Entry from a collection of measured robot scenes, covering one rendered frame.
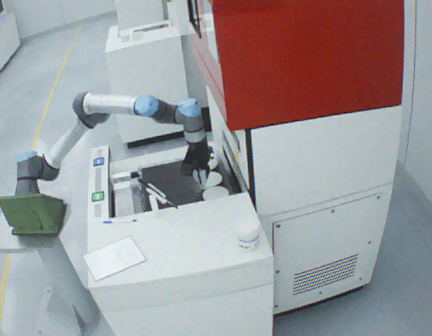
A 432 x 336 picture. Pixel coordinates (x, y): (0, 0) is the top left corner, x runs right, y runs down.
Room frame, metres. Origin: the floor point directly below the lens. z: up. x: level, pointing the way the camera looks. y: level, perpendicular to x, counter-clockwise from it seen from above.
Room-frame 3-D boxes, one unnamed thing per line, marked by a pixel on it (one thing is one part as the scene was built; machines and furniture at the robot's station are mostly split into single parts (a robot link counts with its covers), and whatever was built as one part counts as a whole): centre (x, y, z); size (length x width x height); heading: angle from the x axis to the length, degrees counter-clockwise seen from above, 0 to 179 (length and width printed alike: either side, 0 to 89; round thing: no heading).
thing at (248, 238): (1.02, -0.07, 1.01); 0.07 x 0.07 x 0.10
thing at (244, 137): (1.70, -0.06, 1.02); 0.82 x 0.03 x 0.40; 7
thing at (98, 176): (1.51, 0.50, 0.89); 0.55 x 0.09 x 0.14; 7
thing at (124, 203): (1.43, 0.40, 0.87); 0.36 x 0.08 x 0.03; 7
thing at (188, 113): (1.46, 0.07, 1.22); 0.09 x 0.08 x 0.11; 61
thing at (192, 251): (1.09, 0.18, 0.89); 0.62 x 0.35 x 0.14; 97
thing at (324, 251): (1.75, -0.40, 0.41); 0.82 x 0.71 x 0.82; 7
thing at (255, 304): (1.39, 0.23, 0.41); 0.97 x 0.64 x 0.82; 7
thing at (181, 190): (1.48, 0.13, 0.90); 0.34 x 0.34 x 0.01; 7
